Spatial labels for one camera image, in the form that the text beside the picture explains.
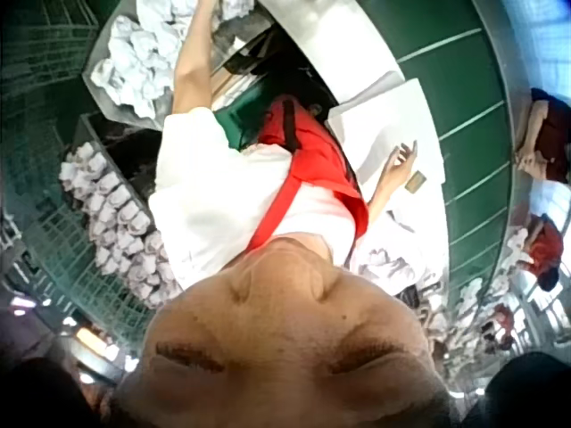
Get person's right hand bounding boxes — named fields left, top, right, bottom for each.
left=378, top=139, right=419, bottom=188

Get small tan card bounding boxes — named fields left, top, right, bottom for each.
left=404, top=170, right=427, bottom=194

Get flat white cloth sheet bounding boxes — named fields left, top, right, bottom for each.
left=325, top=70, right=447, bottom=188

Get crumpled white cloth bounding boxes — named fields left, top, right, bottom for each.
left=354, top=247, right=445, bottom=293

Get grey white work table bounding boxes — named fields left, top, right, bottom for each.
left=256, top=0, right=402, bottom=106

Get heap of white towels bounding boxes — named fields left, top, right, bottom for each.
left=421, top=276, right=496, bottom=358

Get pile of crumpled white cloths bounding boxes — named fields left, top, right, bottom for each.
left=133, top=0, right=260, bottom=39

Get grey bin of crumpled cloths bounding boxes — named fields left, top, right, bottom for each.
left=81, top=12, right=180, bottom=131

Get rows of folded white towels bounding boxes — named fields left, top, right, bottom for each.
left=57, top=141, right=182, bottom=309

